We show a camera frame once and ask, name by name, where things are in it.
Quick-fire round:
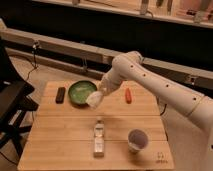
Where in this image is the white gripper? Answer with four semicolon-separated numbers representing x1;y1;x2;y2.
98;75;117;96

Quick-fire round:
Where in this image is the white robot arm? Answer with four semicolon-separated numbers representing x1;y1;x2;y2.
99;51;213;171

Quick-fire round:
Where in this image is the orange carrot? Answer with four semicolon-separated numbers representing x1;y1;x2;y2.
125;88;132;104

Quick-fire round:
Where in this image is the green bowl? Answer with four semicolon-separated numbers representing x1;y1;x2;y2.
68;80;97;106

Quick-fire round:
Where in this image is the clear plastic bottle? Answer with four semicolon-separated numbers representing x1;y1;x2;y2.
93;118;105;157

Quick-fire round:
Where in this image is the black rectangular remote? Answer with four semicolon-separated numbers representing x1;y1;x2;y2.
55;87;65;104

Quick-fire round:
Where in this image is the black office chair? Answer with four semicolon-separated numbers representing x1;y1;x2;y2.
0;38;38;156

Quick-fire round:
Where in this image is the black cable left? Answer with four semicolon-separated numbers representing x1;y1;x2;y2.
25;42;40;81

